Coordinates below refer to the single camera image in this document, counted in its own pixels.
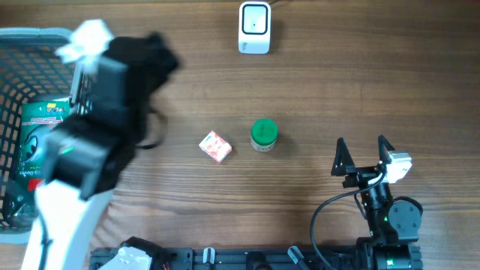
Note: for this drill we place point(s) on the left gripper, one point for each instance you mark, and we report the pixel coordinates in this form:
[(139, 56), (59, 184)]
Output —
[(170, 55)]

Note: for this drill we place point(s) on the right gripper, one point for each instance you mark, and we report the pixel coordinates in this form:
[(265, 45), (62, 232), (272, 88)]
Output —
[(348, 163)]

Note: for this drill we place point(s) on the green lid jar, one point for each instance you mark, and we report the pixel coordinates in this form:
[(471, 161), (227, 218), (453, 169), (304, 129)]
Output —
[(263, 135)]

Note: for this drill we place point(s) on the green 3M gloves package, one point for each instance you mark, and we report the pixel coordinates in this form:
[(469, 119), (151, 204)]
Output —
[(36, 121)]

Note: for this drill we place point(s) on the red white small box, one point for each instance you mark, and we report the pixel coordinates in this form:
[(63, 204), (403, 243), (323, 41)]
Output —
[(215, 147)]

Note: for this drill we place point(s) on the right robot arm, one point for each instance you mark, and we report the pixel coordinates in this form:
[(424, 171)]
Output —
[(394, 223)]

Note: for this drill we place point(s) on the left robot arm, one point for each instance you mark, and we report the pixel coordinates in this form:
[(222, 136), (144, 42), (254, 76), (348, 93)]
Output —
[(86, 153)]

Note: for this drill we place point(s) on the white barcode scanner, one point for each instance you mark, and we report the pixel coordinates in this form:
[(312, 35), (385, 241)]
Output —
[(254, 27)]

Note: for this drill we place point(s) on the grey plastic mesh basket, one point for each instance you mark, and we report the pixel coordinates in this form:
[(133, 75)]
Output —
[(31, 72)]

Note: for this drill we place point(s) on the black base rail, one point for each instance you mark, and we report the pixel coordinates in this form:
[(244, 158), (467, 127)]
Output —
[(339, 257)]

